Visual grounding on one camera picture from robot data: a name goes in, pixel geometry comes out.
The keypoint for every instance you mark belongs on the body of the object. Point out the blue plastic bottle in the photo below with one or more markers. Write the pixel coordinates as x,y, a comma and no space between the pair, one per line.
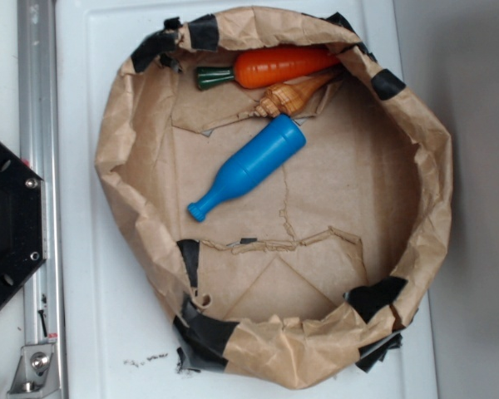
252,164

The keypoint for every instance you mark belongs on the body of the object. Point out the brown paper bag tray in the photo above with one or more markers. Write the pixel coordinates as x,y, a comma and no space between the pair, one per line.
322,265

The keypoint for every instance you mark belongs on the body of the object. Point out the wooden seashell toy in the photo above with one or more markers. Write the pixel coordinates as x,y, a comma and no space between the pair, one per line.
292,99

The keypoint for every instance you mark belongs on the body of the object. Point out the orange toy carrot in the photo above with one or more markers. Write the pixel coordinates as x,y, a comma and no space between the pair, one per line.
264,67

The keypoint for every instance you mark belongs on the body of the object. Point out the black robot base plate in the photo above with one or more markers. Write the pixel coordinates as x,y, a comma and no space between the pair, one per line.
21,224

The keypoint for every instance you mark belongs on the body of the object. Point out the aluminium extrusion rail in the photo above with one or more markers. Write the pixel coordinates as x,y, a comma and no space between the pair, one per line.
43,303

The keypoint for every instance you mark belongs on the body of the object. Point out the metal corner bracket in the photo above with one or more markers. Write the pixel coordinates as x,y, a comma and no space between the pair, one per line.
36,375

